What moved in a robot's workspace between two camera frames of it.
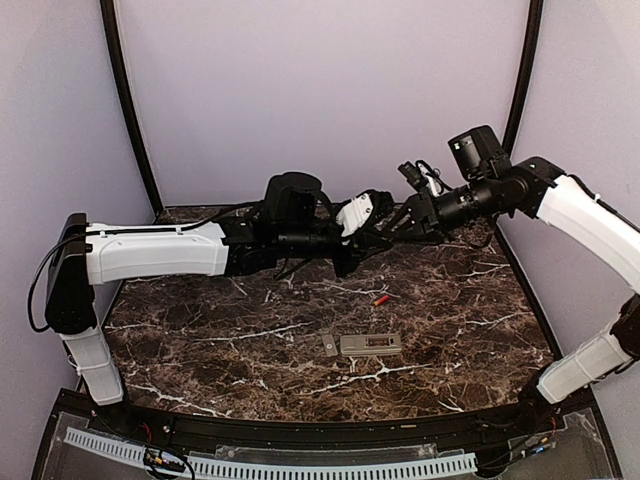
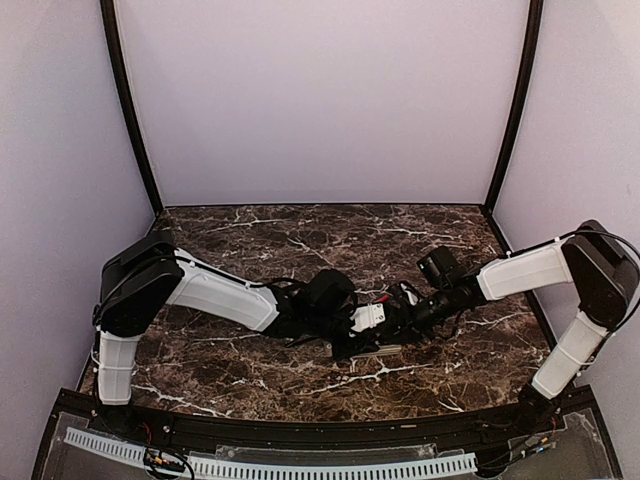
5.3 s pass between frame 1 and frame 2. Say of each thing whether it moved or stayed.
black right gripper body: moved
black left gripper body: moved
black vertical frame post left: stayed
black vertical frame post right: stayed
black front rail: stayed
